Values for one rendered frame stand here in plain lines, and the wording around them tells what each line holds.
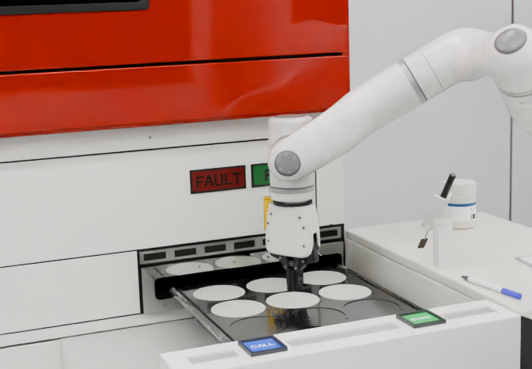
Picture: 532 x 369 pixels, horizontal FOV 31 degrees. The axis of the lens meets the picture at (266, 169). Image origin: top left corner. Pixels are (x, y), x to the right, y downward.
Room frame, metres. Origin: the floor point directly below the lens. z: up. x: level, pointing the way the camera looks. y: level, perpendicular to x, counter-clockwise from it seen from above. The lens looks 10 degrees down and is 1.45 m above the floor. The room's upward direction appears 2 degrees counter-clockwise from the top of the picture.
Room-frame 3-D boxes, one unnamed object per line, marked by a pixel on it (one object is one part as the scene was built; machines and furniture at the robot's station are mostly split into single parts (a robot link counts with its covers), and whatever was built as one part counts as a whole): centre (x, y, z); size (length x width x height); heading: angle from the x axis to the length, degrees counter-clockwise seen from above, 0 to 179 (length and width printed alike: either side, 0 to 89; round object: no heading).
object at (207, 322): (1.66, 0.13, 0.90); 0.37 x 0.01 x 0.01; 21
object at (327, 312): (1.73, -0.04, 0.90); 0.34 x 0.34 x 0.01; 21
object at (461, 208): (2.00, -0.41, 1.01); 0.07 x 0.07 x 0.10
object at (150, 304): (1.92, 0.05, 0.89); 0.44 x 0.02 x 0.10; 111
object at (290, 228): (1.80, -0.05, 1.03); 0.10 x 0.07 x 0.11; 53
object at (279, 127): (1.79, -0.05, 1.17); 0.09 x 0.08 x 0.13; 175
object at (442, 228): (1.72, -0.31, 1.03); 0.06 x 0.04 x 0.13; 21
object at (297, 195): (1.80, -0.05, 1.09); 0.09 x 0.08 x 0.03; 53
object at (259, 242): (1.93, 0.05, 0.96); 0.44 x 0.01 x 0.02; 111
